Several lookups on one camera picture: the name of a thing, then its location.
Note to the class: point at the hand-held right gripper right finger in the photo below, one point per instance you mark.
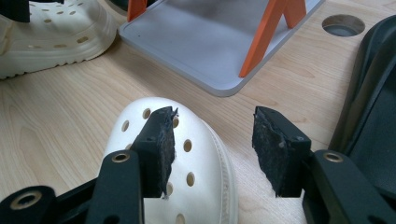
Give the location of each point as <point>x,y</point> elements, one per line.
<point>280,149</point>

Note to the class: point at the cream perforated clog shoe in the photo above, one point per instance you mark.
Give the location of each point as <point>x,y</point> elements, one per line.
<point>202,137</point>
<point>62,31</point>

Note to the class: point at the black flip-flop sandal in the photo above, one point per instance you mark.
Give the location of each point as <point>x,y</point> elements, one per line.
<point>373,93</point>

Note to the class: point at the white shoe rack orange legs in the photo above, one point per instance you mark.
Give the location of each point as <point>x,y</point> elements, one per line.
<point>199,40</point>

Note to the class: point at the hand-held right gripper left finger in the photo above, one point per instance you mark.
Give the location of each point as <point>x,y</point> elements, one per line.
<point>155,149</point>

